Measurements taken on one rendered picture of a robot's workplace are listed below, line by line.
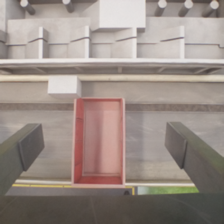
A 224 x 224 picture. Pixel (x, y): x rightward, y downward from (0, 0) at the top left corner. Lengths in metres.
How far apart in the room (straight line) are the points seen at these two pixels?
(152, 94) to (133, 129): 0.19
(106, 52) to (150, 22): 0.20
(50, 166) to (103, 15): 0.66
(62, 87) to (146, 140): 0.43
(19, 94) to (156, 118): 0.66
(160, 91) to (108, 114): 0.27
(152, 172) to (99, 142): 0.27
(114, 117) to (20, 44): 0.49
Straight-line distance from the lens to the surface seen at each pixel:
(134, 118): 0.76
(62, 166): 0.80
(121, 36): 0.67
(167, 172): 0.80
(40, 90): 0.86
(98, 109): 0.76
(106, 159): 0.75
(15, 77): 0.90
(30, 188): 1.34
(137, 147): 0.76
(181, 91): 0.83
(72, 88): 0.70
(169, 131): 0.16
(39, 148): 0.17
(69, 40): 0.71
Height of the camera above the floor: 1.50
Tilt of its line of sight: 82 degrees down
